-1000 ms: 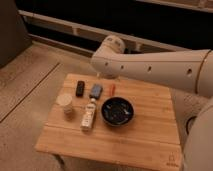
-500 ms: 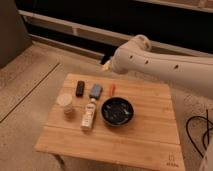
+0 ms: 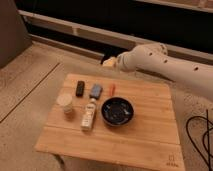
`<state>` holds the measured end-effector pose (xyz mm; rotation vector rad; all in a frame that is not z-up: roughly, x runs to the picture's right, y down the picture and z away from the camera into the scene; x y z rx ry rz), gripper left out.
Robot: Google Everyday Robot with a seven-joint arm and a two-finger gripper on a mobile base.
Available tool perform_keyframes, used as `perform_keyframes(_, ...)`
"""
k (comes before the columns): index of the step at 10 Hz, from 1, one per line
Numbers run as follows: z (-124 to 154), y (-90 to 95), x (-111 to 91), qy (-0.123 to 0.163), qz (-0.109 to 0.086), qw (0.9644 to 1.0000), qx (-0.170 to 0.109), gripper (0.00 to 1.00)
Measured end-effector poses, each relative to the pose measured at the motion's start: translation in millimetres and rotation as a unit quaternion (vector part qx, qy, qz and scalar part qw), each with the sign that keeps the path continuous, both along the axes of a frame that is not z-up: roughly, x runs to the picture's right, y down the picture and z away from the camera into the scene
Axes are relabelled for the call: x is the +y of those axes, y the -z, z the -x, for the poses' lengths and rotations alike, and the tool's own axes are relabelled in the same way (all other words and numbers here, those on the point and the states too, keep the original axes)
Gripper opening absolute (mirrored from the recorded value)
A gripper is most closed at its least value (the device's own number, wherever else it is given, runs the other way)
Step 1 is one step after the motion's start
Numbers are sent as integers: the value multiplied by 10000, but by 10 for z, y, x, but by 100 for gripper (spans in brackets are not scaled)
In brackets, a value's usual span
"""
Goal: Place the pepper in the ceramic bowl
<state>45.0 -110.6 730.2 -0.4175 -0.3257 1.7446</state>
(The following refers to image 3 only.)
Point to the white lidded cup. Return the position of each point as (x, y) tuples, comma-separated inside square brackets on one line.
[(65, 101)]

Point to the white plastic bottle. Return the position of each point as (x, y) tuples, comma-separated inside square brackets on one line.
[(89, 115)]

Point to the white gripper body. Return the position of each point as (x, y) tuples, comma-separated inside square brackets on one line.
[(110, 63)]

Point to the white window frame rail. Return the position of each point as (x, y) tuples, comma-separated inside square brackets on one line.
[(99, 40)]

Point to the dark ceramic bowl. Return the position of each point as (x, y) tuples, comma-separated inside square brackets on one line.
[(117, 111)]

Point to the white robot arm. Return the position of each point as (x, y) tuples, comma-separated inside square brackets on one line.
[(154, 57)]

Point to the blue sponge block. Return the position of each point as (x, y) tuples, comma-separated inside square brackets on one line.
[(95, 91)]

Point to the grey sofa corner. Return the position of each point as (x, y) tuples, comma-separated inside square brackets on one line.
[(14, 37)]

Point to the wooden slatted table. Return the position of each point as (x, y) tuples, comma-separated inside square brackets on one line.
[(130, 123)]

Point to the black floor bracket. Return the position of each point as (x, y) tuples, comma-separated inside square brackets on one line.
[(107, 55)]

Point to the black rectangular block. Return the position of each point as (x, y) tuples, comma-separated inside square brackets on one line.
[(80, 88)]

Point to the red pepper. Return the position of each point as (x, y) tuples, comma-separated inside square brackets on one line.
[(112, 89)]

